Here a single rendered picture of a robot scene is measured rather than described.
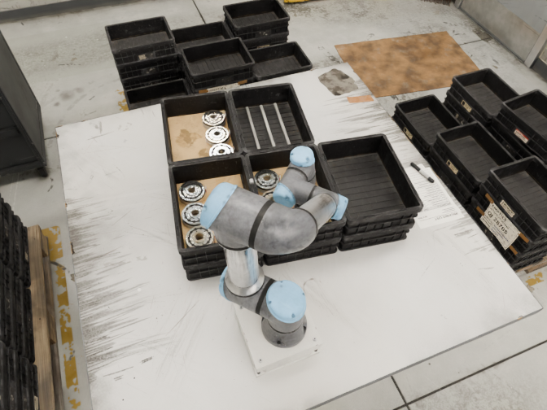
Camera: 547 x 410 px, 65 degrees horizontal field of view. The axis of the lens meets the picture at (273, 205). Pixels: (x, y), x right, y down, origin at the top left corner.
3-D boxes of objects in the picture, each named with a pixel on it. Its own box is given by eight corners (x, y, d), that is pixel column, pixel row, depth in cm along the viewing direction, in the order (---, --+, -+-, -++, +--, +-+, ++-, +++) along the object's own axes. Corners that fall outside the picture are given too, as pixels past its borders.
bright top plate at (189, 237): (215, 247, 152) (215, 246, 152) (187, 252, 151) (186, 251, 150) (211, 224, 158) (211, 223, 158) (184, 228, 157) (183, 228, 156)
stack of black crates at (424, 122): (457, 159, 279) (470, 133, 260) (417, 171, 272) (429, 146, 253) (422, 119, 301) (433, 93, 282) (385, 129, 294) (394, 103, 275)
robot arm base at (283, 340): (315, 333, 140) (318, 323, 132) (275, 356, 136) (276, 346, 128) (291, 296, 148) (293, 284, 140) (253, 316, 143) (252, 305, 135)
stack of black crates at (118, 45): (174, 71, 325) (164, 15, 289) (185, 95, 309) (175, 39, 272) (121, 82, 315) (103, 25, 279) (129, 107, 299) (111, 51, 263)
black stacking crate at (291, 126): (312, 162, 184) (315, 143, 175) (245, 172, 179) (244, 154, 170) (289, 102, 207) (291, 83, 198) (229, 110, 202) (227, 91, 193)
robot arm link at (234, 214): (259, 321, 132) (252, 233, 87) (217, 300, 136) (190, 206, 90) (277, 289, 138) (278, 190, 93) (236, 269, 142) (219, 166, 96)
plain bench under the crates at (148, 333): (469, 363, 215) (544, 308, 159) (152, 504, 177) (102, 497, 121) (330, 146, 302) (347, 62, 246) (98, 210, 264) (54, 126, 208)
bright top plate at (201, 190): (207, 198, 165) (207, 198, 164) (180, 203, 163) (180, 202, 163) (203, 179, 171) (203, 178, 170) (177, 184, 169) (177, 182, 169)
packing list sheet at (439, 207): (468, 215, 183) (468, 215, 183) (422, 232, 178) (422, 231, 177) (425, 162, 201) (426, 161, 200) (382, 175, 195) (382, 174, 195)
